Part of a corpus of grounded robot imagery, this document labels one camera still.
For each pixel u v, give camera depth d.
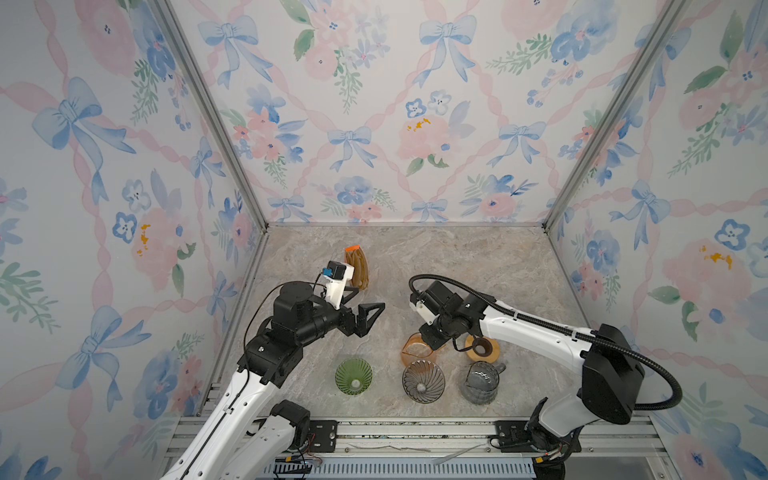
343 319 0.59
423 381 0.80
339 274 0.58
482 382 0.84
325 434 0.75
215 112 0.87
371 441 0.75
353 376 0.84
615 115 0.86
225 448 0.41
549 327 0.49
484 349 0.88
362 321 0.59
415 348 0.88
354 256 0.98
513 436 0.73
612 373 0.43
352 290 0.71
